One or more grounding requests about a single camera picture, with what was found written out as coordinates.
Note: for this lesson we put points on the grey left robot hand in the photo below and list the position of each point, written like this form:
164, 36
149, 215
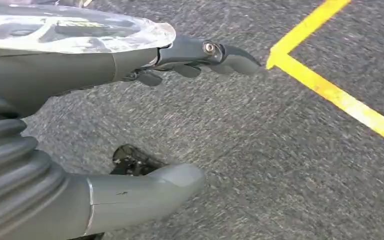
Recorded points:
62, 71

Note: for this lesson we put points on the silver plastic hubcap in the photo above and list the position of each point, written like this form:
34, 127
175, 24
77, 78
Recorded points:
79, 36

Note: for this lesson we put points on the yellow floor tape marking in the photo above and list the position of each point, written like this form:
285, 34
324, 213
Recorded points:
337, 96

